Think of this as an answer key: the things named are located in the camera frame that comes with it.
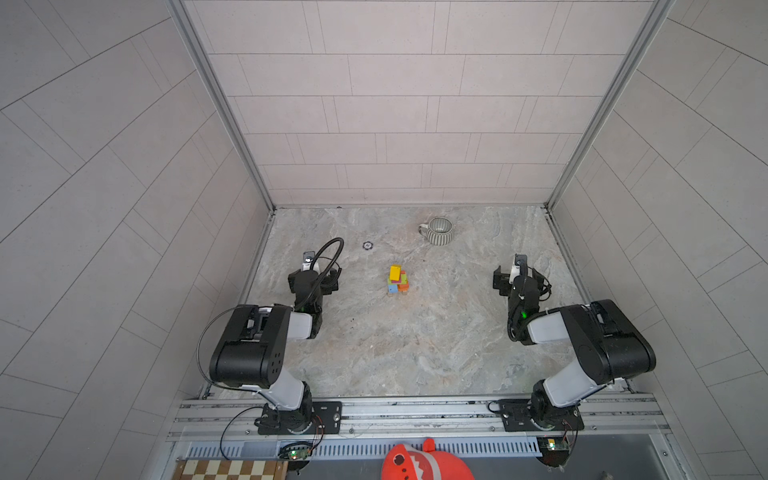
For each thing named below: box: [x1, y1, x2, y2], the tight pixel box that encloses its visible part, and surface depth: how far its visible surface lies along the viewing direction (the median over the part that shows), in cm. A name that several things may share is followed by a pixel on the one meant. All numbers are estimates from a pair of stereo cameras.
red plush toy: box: [382, 438, 475, 480], surface depth 61 cm
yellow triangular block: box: [390, 265, 401, 281], surface depth 86 cm
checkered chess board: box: [172, 459, 288, 480], surface depth 63 cm
